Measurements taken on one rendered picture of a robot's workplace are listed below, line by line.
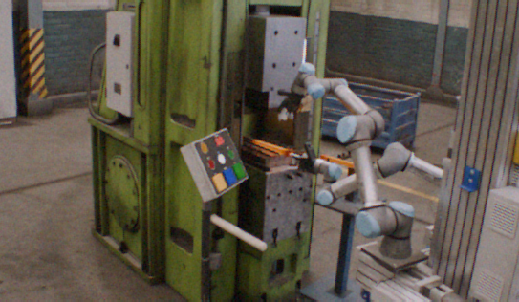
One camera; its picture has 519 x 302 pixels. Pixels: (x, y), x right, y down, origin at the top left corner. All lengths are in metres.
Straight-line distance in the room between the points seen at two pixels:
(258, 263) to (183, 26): 1.46
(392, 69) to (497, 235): 9.41
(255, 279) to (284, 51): 1.37
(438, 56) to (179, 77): 8.14
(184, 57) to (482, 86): 1.73
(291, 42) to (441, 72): 8.13
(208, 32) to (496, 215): 1.69
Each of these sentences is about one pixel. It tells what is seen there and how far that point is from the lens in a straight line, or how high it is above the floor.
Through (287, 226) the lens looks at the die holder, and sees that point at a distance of 3.43.
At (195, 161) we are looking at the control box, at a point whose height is 1.12.
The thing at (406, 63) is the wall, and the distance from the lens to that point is 11.42.
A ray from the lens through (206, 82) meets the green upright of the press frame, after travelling 3.05.
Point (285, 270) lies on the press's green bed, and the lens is 3.66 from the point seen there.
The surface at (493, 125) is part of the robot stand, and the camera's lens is 2.33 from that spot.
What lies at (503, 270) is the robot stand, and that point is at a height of 0.94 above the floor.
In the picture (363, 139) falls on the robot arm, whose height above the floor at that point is 1.32.
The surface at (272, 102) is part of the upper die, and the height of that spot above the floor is 1.30.
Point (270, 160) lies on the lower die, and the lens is 3.25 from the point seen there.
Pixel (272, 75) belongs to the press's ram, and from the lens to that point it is 3.13.
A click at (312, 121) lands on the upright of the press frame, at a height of 1.10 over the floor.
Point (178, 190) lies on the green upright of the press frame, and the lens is 3.55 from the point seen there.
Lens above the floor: 1.94
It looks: 17 degrees down
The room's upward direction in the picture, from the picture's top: 3 degrees clockwise
